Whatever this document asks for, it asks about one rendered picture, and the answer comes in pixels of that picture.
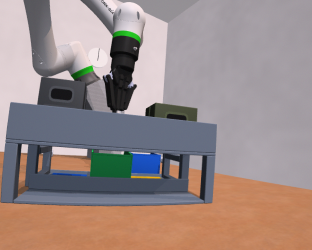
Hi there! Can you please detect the grey metal shelf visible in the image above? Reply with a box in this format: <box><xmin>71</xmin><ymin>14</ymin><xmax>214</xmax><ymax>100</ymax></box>
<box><xmin>0</xmin><ymin>102</ymin><xmax>217</xmax><ymax>206</ymax></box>

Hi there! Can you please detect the green bin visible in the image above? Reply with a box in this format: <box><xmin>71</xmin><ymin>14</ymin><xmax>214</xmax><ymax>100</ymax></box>
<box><xmin>90</xmin><ymin>149</ymin><xmax>133</xmax><ymax>178</ymax></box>

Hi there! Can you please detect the blue bin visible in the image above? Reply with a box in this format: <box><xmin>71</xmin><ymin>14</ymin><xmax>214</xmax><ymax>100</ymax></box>
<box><xmin>130</xmin><ymin>152</ymin><xmax>161</xmax><ymax>174</ymax></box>

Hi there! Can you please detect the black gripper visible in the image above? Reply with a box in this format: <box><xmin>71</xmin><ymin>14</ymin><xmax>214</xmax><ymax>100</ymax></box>
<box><xmin>102</xmin><ymin>55</ymin><xmax>137</xmax><ymax>114</ymax></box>

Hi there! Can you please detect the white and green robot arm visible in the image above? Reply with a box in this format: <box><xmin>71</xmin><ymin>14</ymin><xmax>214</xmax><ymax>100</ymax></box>
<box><xmin>23</xmin><ymin>0</ymin><xmax>146</xmax><ymax>86</ymax></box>

